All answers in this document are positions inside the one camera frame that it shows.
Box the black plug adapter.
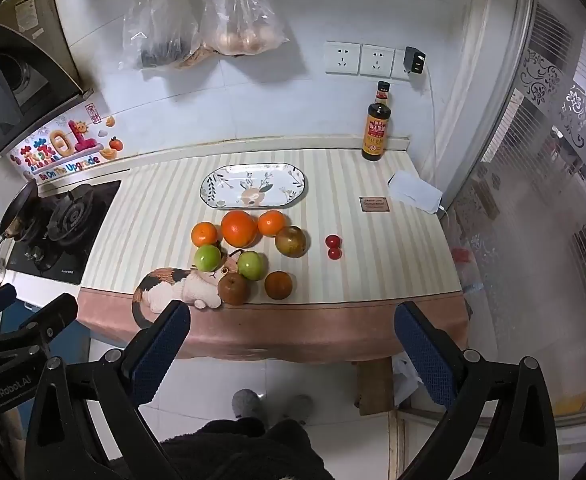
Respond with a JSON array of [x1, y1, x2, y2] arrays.
[[404, 46, 428, 75]]

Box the frosted glass sliding door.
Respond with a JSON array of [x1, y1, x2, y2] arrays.
[[443, 0, 586, 428]]

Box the colourful wall stickers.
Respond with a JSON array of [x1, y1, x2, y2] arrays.
[[10, 105, 124, 181]]

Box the green apple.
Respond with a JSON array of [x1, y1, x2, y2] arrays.
[[195, 244, 222, 272], [237, 251, 266, 281]]

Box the large orange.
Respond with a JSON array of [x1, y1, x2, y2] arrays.
[[221, 210, 261, 248]]

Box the wooden table leg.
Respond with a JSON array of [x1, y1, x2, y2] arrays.
[[355, 357, 394, 416]]

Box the range hood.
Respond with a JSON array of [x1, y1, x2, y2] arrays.
[[0, 0, 94, 168]]

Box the dark soy sauce bottle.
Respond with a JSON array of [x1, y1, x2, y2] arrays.
[[362, 81, 392, 162]]

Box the white crumpled plastic bag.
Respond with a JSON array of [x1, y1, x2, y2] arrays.
[[392, 352, 426, 406]]

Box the reddish brown round fruit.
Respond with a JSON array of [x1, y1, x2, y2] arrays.
[[218, 272, 249, 305]]

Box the calico cat plush toy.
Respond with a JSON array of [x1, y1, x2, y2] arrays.
[[132, 252, 241, 331]]

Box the black gas stove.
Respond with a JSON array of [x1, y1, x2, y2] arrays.
[[5, 180, 122, 278]]

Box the olive brown round fruit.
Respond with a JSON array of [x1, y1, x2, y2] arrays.
[[275, 226, 307, 259]]

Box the person's dark clothed legs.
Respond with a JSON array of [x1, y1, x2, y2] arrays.
[[108, 416, 334, 480]]

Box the plastic bag with pale produce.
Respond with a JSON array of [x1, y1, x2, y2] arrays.
[[200, 0, 290, 57]]

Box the oval floral ceramic plate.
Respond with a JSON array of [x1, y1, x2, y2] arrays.
[[199, 162, 307, 210]]

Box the striped cream tablecloth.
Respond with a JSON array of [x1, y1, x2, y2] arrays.
[[75, 147, 469, 363]]

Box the plastic bag with dark contents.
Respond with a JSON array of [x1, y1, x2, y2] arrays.
[[119, 0, 204, 71]]

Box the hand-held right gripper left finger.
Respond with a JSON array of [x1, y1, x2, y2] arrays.
[[25, 300, 192, 480]]

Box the black frying pan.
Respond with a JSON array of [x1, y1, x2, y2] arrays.
[[0, 180, 41, 238]]

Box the small orange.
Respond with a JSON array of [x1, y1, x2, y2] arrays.
[[191, 221, 219, 247]]

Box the dark orange round fruit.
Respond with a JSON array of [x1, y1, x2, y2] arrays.
[[264, 270, 293, 300]]

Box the grey slipper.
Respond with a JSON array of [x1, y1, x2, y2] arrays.
[[232, 389, 263, 418]]

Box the white folded paper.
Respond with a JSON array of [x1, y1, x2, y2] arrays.
[[388, 170, 444, 213]]

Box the white wall outlet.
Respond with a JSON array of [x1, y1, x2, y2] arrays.
[[324, 41, 361, 76], [360, 44, 396, 78]]

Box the medium orange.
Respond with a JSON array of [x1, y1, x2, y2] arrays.
[[258, 210, 287, 237]]

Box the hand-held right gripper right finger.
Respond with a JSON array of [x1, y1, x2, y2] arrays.
[[394, 301, 559, 480]]

